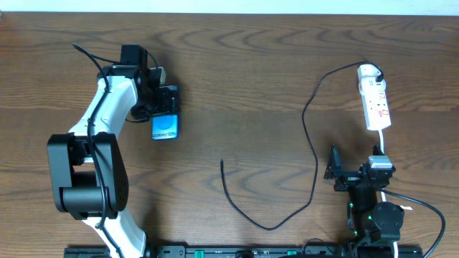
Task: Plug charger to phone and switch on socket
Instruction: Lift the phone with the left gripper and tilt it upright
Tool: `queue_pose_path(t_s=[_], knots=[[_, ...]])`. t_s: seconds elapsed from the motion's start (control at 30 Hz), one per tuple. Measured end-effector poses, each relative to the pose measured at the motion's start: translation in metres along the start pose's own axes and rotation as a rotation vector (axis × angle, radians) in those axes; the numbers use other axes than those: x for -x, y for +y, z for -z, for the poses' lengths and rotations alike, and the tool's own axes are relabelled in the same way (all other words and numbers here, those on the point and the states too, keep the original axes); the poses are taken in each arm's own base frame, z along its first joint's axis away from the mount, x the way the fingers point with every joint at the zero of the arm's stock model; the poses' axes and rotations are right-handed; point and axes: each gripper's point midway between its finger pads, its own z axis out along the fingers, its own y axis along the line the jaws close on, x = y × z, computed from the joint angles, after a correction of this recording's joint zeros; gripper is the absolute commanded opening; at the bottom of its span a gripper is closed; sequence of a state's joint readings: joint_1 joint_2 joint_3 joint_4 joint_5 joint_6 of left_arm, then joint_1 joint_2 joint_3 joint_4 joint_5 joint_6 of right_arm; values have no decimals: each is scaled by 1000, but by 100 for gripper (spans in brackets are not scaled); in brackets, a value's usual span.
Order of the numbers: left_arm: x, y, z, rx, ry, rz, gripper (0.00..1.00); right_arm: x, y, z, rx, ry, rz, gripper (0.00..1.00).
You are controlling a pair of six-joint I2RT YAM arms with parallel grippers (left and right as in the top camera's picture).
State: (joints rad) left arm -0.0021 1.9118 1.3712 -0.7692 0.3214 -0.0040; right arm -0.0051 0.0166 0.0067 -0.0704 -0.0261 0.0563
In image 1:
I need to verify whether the white power strip cord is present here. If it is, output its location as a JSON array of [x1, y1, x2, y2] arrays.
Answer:
[[378, 129, 399, 258]]

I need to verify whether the blue Galaxy smartphone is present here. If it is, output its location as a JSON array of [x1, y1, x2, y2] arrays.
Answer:
[[151, 115, 179, 140]]

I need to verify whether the black charging cable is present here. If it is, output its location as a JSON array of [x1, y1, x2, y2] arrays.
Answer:
[[219, 60, 385, 231]]

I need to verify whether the white power strip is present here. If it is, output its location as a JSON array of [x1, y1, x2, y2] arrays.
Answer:
[[359, 77, 392, 131]]

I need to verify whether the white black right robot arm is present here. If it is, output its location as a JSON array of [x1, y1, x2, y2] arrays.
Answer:
[[324, 145, 404, 256]]

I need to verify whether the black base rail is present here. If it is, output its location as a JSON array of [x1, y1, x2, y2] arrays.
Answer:
[[63, 245, 423, 258]]

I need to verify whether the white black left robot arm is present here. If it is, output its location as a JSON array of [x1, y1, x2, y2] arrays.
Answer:
[[47, 44, 179, 257]]

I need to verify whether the white USB charger adapter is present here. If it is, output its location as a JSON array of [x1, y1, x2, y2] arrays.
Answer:
[[357, 64, 386, 93]]

